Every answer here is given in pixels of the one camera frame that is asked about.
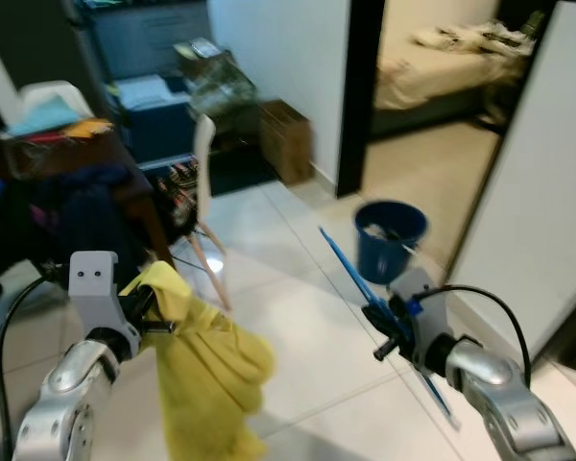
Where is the teal cloth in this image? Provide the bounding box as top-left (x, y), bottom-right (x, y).
top-left (8, 96), bottom-right (83, 135)

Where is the blue bucket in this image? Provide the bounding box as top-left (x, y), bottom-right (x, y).
top-left (353, 199), bottom-right (429, 286)

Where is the open cardboard box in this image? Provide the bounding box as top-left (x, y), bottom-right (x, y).
top-left (178, 38), bottom-right (222, 61)

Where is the orange packet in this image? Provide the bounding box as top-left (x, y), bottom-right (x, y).
top-left (65, 118), bottom-right (114, 135)

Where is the white plastic chair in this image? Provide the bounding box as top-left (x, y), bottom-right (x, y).
top-left (187, 113), bottom-right (233, 313)
top-left (19, 80), bottom-right (95, 137)

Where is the brown cardboard box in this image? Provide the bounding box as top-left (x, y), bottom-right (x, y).
top-left (259, 99), bottom-right (313, 186)

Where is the white crumpled bedding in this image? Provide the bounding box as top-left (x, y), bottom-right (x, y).
top-left (413, 21), bottom-right (531, 61)

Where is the beige bed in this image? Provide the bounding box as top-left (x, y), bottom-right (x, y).
top-left (374, 19), bottom-right (539, 135)

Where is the navy storage box white lid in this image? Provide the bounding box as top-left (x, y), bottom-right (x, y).
top-left (110, 75), bottom-right (198, 166)

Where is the black door frame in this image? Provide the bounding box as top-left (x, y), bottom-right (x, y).
top-left (334, 0), bottom-right (387, 200)

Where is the white door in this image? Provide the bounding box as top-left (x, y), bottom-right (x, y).
top-left (444, 0), bottom-right (576, 361)

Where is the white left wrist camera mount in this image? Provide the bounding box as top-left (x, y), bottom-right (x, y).
top-left (67, 252), bottom-right (140, 332)

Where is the yellow t-shirt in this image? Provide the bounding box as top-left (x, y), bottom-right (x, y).
top-left (120, 259), bottom-right (276, 461)

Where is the grey drawer cabinet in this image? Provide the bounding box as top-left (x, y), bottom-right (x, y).
top-left (82, 0), bottom-right (212, 83)

